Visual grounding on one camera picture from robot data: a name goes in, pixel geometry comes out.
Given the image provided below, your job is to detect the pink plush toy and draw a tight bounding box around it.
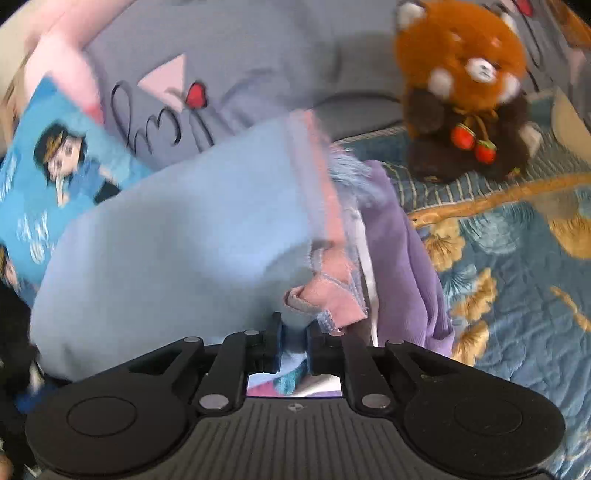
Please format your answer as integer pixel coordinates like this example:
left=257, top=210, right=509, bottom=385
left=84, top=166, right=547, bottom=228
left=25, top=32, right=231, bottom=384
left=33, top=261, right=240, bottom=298
left=18, top=0, right=139, bottom=125

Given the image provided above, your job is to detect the blue cartoon print pillow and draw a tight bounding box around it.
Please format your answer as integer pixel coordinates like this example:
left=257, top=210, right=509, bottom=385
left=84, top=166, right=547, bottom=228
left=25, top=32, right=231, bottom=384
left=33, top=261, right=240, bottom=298
left=0, top=76, right=155, bottom=308

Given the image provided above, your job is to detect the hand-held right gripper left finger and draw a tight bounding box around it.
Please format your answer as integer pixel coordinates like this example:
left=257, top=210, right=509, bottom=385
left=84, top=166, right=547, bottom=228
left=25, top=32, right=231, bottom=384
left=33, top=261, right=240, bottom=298
left=127, top=312, right=283, bottom=415

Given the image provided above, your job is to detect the grey printed sofa cover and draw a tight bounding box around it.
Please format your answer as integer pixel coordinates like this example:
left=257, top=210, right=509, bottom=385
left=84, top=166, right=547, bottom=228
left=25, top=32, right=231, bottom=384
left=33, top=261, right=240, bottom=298
left=78, top=0, right=591, bottom=171

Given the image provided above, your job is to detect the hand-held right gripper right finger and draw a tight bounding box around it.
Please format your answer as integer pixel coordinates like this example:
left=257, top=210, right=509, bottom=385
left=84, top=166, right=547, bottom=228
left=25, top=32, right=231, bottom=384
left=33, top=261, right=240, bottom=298
left=305, top=319, right=462, bottom=411

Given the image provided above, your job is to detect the red panda plush toy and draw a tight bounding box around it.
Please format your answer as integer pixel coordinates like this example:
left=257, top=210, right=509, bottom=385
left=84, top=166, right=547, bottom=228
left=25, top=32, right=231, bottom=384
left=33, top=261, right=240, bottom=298
left=392, top=0, right=543, bottom=183

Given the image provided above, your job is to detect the blue floral quilted mat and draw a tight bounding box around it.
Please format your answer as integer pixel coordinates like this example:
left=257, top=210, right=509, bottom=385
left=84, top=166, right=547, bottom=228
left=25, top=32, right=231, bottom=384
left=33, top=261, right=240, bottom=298
left=332, top=88, right=591, bottom=472

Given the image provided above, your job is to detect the blue pink fringed scarf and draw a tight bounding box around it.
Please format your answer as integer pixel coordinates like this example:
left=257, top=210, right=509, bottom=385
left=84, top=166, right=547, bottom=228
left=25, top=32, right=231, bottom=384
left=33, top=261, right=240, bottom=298
left=28, top=110, right=384, bottom=398

